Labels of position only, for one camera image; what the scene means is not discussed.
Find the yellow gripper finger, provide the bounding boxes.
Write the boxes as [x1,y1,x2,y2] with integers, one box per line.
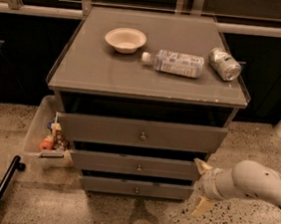
[194,158,212,175]
[191,195,215,217]

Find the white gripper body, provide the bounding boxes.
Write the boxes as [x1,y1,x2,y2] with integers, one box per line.
[200,168,222,201]

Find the grey drawer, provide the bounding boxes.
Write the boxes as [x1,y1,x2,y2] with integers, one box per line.
[80,176,193,200]
[71,150,200,181]
[57,112,228,153]

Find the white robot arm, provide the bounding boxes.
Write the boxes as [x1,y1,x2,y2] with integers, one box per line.
[191,158,281,217]

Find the grey bottom drawer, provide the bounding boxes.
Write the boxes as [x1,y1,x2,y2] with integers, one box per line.
[80,176,193,200]

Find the grey top drawer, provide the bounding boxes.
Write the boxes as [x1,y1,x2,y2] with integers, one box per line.
[57,112,228,153]

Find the grey drawer cabinet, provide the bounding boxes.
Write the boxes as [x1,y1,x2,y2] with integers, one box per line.
[35,1,259,208]

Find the silver green drink can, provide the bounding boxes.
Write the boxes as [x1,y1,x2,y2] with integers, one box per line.
[208,47,241,82]

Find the clear plastic water bottle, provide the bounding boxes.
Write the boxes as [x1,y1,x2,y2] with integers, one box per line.
[141,49,205,79]

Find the brown snack package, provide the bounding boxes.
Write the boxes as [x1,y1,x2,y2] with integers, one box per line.
[51,122,68,151]

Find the white paper bowl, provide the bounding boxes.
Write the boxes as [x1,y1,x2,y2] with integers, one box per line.
[105,27,147,55]

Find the orange fruit toy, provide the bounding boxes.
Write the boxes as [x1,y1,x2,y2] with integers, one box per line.
[39,137,54,150]

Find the clear plastic storage bin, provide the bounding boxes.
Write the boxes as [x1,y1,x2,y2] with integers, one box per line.
[23,96,73,168]

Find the black metal pole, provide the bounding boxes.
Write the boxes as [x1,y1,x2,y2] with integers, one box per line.
[0,155,26,200]

